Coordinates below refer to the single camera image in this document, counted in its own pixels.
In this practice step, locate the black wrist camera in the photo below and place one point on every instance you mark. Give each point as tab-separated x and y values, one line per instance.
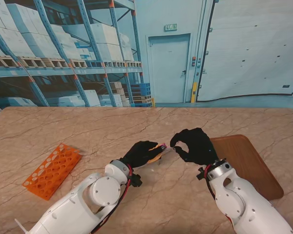
136	181
200	173

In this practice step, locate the pink rubber band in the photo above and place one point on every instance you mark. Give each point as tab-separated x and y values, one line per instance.
163	146

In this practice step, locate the orange test tube rack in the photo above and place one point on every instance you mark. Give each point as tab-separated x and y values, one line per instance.
53	168

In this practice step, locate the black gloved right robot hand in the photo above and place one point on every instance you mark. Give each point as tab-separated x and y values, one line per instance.
197	148

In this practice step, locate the brown wooden tray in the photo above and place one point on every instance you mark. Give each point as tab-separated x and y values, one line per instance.
249	163

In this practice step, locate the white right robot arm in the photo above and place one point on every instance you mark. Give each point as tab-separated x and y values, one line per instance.
246	200

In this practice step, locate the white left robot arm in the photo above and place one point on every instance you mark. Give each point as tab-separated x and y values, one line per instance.
80	202

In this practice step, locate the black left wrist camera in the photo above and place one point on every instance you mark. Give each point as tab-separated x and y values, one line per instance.
136	181

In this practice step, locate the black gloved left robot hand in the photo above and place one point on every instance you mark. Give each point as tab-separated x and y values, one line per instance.
141	154

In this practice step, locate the yellow cloth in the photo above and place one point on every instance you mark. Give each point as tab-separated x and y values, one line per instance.
153	159

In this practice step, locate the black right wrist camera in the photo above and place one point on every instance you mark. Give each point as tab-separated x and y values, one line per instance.
200	173

